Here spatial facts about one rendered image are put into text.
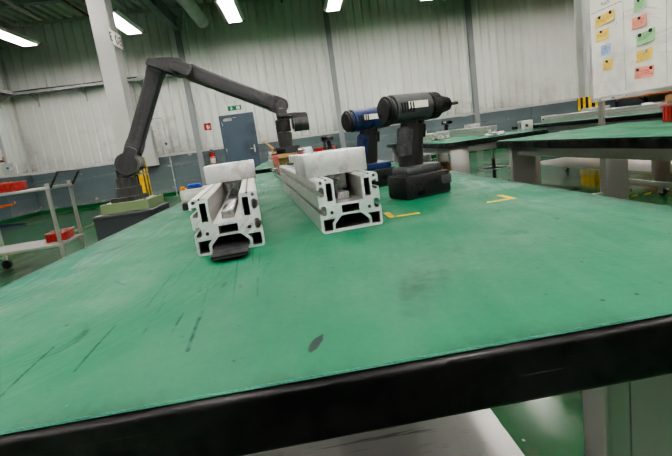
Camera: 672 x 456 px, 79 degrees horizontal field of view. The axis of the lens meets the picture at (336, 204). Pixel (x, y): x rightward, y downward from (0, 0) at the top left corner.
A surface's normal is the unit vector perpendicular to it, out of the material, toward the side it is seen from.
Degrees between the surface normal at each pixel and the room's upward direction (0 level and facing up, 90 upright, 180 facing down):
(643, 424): 90
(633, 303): 0
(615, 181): 90
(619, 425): 90
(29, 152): 90
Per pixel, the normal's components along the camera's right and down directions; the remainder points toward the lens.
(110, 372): -0.14, -0.98
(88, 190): 0.09, 0.14
